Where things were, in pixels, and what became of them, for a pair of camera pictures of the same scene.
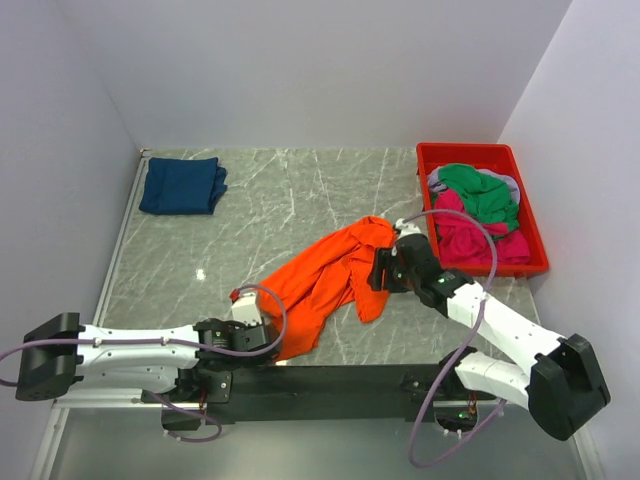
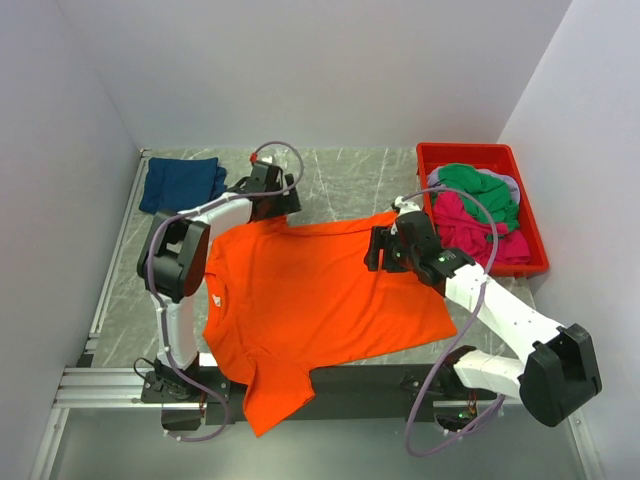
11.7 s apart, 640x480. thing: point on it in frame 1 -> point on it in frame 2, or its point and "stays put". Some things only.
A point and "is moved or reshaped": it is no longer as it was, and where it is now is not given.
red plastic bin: (498, 157) stays put
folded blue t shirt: (183, 186) stays put
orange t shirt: (299, 295) is moved or reshaped
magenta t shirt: (463, 241) stays put
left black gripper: (252, 362) -> (289, 203)
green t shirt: (487, 198) stays put
